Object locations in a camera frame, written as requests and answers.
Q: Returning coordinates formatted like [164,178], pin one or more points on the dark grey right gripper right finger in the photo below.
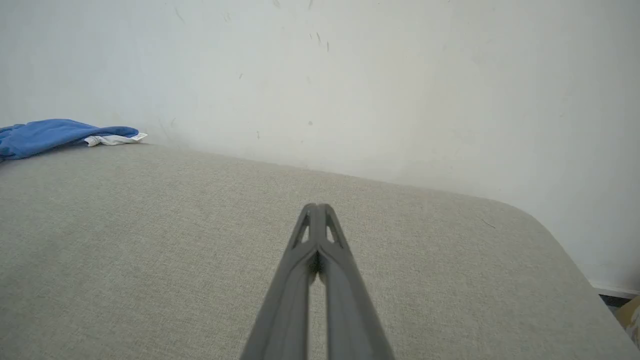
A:
[350,310]

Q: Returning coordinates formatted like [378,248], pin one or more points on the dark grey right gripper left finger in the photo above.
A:
[287,300]

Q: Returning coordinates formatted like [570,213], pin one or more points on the blue shorts white waistband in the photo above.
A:
[45,136]

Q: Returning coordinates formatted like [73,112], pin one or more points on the grey fabric sofa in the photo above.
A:
[150,250]

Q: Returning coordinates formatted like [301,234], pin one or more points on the white baseboard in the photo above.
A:
[616,290]

